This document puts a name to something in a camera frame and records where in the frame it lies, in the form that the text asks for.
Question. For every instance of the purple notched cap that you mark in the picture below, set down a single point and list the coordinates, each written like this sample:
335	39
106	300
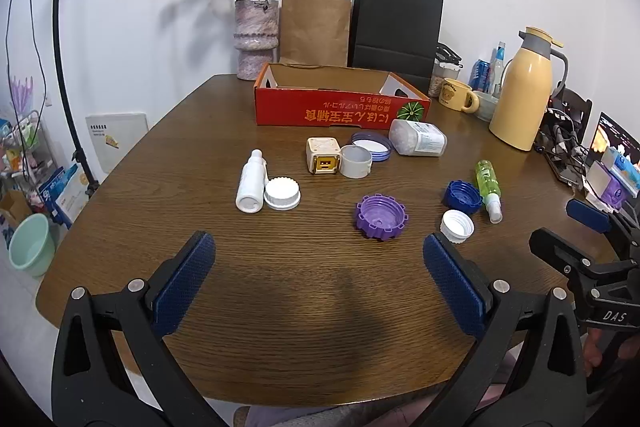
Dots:
381	217

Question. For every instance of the clear bottle with blue cap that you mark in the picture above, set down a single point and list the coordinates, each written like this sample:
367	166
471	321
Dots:
497	67

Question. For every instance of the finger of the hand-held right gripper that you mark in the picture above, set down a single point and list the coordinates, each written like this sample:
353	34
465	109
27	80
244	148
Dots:
590	214
555	247

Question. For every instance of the clear container with black clips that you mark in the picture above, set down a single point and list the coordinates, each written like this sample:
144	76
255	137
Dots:
442	77

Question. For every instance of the cream cube power adapter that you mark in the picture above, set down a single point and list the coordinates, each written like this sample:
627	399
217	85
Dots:
322	152

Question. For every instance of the blue tissue pack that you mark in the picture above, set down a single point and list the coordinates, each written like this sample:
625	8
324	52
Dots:
625	169

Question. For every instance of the white flat carton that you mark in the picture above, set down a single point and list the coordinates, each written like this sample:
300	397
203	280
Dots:
117	147

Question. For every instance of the green plastic basin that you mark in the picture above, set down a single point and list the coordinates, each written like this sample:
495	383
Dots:
30	247

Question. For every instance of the purple tissue pack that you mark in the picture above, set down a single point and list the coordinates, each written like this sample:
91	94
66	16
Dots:
612	194

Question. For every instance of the person's right hand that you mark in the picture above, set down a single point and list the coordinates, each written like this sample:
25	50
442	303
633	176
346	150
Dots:
592	354

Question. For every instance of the white plastic bottle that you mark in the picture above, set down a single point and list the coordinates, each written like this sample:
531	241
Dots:
250	187

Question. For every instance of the yellow thermos jug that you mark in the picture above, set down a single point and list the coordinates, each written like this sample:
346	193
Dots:
522	97

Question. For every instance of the blue drink can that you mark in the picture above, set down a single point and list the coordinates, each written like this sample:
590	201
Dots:
481	74

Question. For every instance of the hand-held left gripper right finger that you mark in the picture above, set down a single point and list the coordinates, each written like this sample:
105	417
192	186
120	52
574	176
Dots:
452	282

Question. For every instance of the small white cap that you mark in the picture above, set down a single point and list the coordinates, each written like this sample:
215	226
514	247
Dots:
456	227

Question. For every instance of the laptop screen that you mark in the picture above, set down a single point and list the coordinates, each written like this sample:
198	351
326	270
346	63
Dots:
612	137

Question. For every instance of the yellow mug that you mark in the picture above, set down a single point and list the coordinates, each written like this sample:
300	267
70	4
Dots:
452	94

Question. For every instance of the small cardboard box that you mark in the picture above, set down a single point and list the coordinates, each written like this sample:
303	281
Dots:
15	204

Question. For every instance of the red cardboard box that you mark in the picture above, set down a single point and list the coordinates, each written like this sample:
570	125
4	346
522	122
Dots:
300	109

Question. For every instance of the black phone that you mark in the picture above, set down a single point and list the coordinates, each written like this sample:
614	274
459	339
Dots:
562	167

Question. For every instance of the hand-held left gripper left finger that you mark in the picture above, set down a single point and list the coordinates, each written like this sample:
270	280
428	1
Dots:
185	282

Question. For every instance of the green spray bottle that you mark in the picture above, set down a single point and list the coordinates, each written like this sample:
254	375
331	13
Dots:
486	179

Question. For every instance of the pink mottled vase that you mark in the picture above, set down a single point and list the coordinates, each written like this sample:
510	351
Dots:
256	37

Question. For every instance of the black light stand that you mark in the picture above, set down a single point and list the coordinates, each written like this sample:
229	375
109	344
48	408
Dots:
77	155

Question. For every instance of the blue-rimmed jar lid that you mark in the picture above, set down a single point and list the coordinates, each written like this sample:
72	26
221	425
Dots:
377	147

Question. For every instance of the pale grey ceramic cup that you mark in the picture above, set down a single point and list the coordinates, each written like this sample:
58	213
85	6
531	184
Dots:
484	107

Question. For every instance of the blue and white packs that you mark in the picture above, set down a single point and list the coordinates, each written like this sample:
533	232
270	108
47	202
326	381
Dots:
65	192

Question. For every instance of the clear cotton swab jar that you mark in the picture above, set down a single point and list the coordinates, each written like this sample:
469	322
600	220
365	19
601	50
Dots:
417	138

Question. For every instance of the black paper bag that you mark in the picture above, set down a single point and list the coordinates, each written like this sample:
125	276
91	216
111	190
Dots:
395	27

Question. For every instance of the brown paper bag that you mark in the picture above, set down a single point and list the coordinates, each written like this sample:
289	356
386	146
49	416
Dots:
315	32

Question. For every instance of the white ribbed cap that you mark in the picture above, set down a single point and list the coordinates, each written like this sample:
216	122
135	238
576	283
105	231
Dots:
282	194

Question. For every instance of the blue notched cap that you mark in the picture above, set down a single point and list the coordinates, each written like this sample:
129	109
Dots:
462	196

